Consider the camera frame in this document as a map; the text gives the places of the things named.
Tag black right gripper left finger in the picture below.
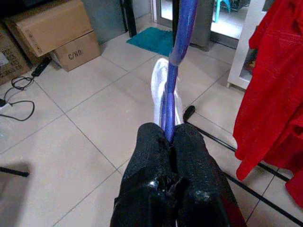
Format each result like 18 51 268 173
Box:
110 122 177 227

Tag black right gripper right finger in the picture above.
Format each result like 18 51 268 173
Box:
171 123 232 227

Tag white t-shirt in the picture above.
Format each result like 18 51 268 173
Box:
151 58 185 127

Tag purple plastic hanger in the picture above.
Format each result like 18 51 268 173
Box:
160 0 200 145

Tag red garment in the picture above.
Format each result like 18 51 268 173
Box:
232 0 303 210

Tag white cabinet glass doors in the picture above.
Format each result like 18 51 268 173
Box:
227 0 279 91

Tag teal floor mat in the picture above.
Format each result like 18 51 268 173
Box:
126 26 175 57

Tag small cardboard box C/NO print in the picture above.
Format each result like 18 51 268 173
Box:
50 30 102 73

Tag black metal bar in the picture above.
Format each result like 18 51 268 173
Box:
0 166 30 178

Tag black power strip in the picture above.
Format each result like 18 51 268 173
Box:
30 56 53 78

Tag grey curtain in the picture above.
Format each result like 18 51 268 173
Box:
189 0 213 47

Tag grey cabinet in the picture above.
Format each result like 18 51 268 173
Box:
82 0 126 45

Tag large plain cardboard box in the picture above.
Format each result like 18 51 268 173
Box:
3 0 94 58

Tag teal plastic chair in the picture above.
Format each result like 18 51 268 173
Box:
214 0 232 23

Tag printed cardboard box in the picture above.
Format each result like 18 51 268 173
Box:
0 22 32 86

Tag black clothes rack silver rail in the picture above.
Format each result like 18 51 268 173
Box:
172 0 303 227

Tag black floor cable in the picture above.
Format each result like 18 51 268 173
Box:
0 75 36 122

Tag white glass door frame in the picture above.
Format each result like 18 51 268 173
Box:
150 0 240 48

